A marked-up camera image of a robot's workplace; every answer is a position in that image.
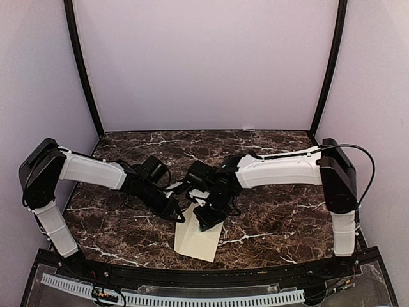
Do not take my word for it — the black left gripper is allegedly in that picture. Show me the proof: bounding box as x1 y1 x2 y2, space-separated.
137 181 185 223

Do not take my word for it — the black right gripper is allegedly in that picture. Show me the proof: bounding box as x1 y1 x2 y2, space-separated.
193 189 233 230

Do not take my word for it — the cream paper envelope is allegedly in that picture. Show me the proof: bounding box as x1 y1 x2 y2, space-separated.
174 203 223 262

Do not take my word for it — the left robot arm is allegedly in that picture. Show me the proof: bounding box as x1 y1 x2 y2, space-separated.
18 138 185 279

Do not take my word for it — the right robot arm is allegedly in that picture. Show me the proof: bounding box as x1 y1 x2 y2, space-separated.
193 138 367 278

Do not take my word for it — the white slotted cable duct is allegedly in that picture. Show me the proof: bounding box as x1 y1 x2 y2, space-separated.
40 273 305 306

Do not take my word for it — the black curved front rail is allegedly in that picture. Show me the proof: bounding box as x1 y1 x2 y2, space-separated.
38 250 362 289

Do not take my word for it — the right black frame post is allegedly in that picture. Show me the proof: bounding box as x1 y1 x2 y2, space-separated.
307 0 348 143

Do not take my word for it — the black frame post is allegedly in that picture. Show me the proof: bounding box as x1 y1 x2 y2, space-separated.
63 0 105 138
307 0 348 143

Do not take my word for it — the left black frame post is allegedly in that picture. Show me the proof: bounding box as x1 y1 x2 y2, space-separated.
63 0 105 138

